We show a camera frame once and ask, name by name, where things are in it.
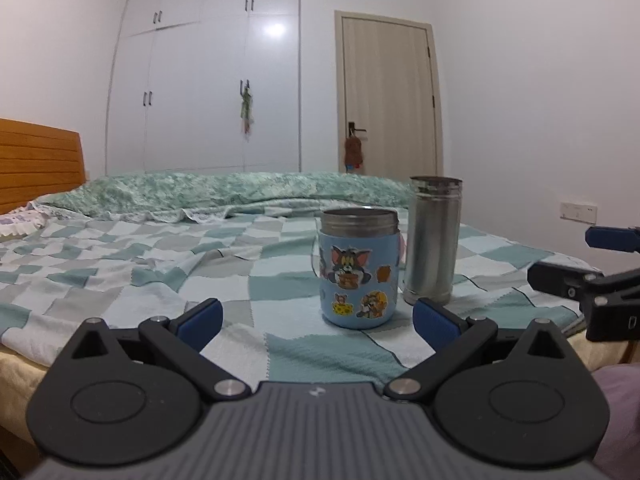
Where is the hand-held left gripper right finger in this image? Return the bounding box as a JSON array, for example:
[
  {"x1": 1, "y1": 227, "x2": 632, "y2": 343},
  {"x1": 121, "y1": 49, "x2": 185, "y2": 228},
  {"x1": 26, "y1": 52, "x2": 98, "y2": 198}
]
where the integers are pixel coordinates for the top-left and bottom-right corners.
[{"x1": 383, "y1": 297, "x2": 574, "y2": 404}]

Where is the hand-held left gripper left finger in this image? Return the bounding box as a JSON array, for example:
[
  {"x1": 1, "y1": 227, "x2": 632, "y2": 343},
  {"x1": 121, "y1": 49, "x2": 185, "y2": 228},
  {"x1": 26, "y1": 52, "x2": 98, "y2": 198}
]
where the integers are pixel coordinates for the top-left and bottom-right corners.
[{"x1": 74, "y1": 298, "x2": 252, "y2": 403}]

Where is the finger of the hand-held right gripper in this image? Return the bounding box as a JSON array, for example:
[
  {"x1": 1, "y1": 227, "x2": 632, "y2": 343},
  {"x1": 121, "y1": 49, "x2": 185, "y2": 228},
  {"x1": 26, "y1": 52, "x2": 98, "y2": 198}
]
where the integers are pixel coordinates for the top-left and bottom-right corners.
[
  {"x1": 527, "y1": 261, "x2": 607, "y2": 300},
  {"x1": 585, "y1": 226, "x2": 640, "y2": 254}
]

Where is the blue cartoon sticker cup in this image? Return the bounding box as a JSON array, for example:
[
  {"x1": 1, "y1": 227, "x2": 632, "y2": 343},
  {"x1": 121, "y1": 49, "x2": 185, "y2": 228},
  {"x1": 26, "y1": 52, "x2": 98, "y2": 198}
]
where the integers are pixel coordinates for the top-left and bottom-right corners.
[{"x1": 314, "y1": 207, "x2": 404, "y2": 331}]

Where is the checked green white blanket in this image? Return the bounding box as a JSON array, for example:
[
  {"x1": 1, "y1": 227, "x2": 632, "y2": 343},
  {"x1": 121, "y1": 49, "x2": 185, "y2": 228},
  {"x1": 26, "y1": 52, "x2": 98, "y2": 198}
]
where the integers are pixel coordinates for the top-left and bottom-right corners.
[{"x1": 0, "y1": 200, "x2": 607, "y2": 392}]

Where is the stainless steel flask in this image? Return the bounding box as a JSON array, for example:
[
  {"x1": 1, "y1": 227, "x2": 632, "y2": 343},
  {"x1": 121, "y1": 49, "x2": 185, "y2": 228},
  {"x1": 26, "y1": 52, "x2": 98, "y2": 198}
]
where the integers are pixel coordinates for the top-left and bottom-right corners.
[{"x1": 402, "y1": 175, "x2": 463, "y2": 307}]

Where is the person's pink clothing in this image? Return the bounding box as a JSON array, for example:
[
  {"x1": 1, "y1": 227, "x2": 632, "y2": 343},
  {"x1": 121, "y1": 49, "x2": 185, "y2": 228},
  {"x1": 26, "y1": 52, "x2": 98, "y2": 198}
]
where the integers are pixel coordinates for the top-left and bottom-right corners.
[{"x1": 591, "y1": 363, "x2": 640, "y2": 480}]

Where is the green floral quilt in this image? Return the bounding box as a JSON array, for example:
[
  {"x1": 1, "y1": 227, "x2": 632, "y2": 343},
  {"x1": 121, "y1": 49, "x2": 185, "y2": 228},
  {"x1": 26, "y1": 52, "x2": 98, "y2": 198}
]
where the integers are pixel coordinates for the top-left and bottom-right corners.
[{"x1": 37, "y1": 170, "x2": 418, "y2": 226}]

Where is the brown plush toy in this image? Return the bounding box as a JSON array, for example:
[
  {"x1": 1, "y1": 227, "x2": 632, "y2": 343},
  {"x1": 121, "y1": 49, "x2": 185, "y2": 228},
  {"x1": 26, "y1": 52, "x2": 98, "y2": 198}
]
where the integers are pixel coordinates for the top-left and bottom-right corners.
[{"x1": 342, "y1": 136, "x2": 365, "y2": 175}]

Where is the beige mattress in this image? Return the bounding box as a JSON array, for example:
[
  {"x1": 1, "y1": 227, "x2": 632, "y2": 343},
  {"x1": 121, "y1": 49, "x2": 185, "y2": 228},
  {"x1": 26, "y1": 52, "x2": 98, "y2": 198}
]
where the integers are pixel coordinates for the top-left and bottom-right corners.
[{"x1": 0, "y1": 346, "x2": 53, "y2": 463}]

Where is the patterned pillow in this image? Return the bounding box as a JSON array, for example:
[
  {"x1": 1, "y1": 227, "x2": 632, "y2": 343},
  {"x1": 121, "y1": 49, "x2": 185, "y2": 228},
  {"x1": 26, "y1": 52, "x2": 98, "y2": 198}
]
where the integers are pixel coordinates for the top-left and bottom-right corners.
[{"x1": 0, "y1": 209, "x2": 52, "y2": 242}]

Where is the green hanging ornament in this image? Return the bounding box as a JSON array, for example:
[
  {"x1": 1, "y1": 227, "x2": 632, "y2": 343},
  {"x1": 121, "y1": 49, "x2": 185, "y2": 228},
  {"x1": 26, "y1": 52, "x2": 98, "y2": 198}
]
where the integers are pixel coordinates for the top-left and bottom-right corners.
[{"x1": 238, "y1": 87, "x2": 255, "y2": 137}]

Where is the wooden headboard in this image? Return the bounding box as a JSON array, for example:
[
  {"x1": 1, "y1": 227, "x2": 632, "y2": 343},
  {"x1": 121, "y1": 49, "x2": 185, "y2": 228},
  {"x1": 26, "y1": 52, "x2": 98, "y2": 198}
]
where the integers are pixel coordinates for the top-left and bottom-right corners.
[{"x1": 0, "y1": 118, "x2": 87, "y2": 216}]

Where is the beige door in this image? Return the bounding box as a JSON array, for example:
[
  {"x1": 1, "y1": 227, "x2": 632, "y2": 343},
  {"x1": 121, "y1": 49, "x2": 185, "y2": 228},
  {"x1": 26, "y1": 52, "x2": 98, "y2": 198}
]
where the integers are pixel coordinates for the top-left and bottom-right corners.
[{"x1": 333, "y1": 9, "x2": 445, "y2": 179}]

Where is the white wardrobe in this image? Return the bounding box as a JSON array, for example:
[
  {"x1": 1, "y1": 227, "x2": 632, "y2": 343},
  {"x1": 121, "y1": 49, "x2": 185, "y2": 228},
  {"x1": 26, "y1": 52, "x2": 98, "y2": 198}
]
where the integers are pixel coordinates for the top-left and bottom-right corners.
[{"x1": 104, "y1": 0, "x2": 302, "y2": 177}]

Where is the white wall socket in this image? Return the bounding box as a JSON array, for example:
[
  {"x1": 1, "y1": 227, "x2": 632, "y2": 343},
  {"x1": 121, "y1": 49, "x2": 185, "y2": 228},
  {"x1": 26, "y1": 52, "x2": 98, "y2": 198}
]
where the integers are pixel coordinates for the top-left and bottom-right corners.
[{"x1": 559, "y1": 201, "x2": 599, "y2": 225}]

